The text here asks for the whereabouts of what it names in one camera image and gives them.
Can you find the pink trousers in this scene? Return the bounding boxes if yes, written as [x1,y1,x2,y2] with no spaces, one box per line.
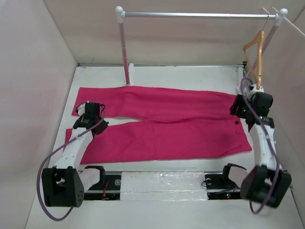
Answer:
[75,86,252,164]

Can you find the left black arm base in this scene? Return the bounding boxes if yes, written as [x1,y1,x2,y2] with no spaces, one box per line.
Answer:
[84,174,122,201]

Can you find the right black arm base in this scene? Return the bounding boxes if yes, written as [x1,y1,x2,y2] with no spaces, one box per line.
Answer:
[201,172,241,200]

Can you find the wooden clothes hanger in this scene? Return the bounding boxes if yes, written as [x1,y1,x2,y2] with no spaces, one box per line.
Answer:
[243,30,265,90]

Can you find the white metal clothes rack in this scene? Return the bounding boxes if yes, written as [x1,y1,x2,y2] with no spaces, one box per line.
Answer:
[115,6,288,86]

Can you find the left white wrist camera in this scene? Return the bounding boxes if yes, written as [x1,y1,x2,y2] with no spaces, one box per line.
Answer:
[75,102,87,116]

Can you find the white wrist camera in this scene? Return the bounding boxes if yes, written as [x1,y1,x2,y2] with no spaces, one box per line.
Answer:
[75,102,87,116]
[246,84,264,96]

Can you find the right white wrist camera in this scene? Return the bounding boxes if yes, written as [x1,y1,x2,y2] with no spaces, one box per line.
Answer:
[246,84,264,96]

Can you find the aluminium table edge rail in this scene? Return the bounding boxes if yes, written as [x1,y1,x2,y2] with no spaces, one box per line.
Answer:
[78,63,244,67]

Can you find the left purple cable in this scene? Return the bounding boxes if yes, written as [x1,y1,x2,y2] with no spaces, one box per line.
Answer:
[37,104,107,221]

